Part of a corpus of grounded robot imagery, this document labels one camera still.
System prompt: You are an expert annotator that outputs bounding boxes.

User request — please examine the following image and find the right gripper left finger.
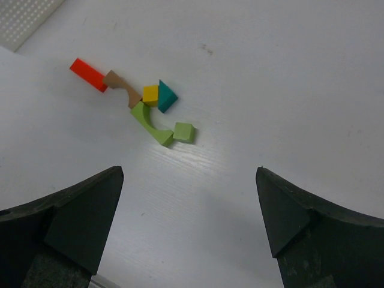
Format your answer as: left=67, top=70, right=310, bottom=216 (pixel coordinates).
left=1, top=166, right=124, bottom=287

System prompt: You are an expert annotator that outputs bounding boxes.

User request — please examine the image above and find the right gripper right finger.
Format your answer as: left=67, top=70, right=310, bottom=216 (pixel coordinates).
left=256, top=167, right=383, bottom=287

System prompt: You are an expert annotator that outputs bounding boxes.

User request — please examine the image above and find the light green wood cube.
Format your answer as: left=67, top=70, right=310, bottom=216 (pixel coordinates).
left=173, top=122, right=196, bottom=144

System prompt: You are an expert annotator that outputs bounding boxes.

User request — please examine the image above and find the yellow wood cube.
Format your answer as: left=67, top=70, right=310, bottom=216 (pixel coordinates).
left=142, top=85, right=159, bottom=107

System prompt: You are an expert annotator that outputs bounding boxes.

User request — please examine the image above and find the red rectangular wood block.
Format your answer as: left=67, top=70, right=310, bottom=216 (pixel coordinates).
left=70, top=58, right=107, bottom=92

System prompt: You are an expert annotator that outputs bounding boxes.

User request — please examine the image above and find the white plastic bin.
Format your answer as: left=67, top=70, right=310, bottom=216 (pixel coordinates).
left=0, top=0, right=64, bottom=52

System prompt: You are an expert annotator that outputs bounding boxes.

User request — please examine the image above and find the green wood arch block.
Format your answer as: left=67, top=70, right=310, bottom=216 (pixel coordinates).
left=131, top=101, right=173, bottom=147

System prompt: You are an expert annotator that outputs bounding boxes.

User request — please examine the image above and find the teal triangular wood block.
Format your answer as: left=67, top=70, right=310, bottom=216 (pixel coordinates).
left=158, top=80, right=178, bottom=113

